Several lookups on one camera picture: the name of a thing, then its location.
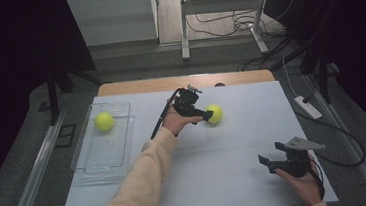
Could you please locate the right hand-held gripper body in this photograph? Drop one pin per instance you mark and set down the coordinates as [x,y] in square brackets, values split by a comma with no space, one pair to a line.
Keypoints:
[295,163]

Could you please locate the person's right hand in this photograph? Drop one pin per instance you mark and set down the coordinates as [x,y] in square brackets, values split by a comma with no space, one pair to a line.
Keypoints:
[307,189]

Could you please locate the yellow tennis ball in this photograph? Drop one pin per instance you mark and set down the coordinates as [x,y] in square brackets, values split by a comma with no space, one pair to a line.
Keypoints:
[104,121]
[217,113]

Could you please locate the white power strip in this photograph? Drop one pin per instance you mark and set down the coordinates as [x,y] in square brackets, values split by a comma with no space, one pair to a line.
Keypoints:
[308,107]

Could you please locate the black floor bracket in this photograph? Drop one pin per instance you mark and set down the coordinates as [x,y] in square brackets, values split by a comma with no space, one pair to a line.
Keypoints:
[65,136]

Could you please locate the white metal stand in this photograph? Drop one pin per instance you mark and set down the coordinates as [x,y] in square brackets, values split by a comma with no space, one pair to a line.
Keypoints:
[184,32]

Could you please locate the clear plastic container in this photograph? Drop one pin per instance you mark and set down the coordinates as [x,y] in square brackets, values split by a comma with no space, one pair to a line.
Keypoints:
[108,153]

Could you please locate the metal floor rail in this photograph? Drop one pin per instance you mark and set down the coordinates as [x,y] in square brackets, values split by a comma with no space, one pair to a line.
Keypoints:
[34,183]
[359,154]

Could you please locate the person's left hand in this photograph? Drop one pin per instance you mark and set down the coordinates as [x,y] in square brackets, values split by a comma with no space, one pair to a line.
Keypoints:
[176,122]

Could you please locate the wooden table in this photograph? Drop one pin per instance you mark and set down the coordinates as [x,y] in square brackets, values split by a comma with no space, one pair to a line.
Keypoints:
[169,84]

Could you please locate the white board sheet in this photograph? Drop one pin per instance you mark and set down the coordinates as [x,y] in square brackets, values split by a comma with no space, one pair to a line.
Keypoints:
[210,167]

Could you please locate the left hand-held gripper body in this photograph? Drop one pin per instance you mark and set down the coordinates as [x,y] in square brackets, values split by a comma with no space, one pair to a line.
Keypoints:
[186,101]

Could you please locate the white cabinet panel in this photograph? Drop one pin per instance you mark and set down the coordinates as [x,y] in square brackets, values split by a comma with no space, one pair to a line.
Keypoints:
[113,18]

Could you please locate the black metal stand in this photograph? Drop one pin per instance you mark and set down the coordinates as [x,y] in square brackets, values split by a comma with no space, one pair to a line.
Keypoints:
[323,74]
[52,94]

